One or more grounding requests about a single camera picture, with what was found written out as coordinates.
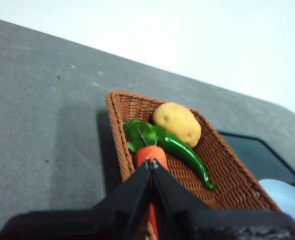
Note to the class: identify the brown woven wicker basket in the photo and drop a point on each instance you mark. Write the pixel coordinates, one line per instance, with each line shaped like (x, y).
(225, 162)

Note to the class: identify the orange carrot with green leaves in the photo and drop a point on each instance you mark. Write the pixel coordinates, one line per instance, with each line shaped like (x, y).
(150, 153)

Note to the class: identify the yellow potato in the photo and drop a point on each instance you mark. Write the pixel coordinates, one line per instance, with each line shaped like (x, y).
(178, 122)

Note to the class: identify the green chili pepper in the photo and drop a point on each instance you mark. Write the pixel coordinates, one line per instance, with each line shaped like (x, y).
(188, 153)

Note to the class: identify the black rectangular tray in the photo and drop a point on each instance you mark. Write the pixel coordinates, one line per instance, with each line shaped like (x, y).
(257, 155)

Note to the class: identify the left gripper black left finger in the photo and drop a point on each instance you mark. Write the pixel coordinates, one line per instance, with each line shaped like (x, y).
(107, 217)

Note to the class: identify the light blue round plate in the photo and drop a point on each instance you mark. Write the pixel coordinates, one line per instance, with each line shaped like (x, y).
(287, 200)

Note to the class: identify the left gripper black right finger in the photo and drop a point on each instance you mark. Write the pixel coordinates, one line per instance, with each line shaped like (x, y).
(202, 222)

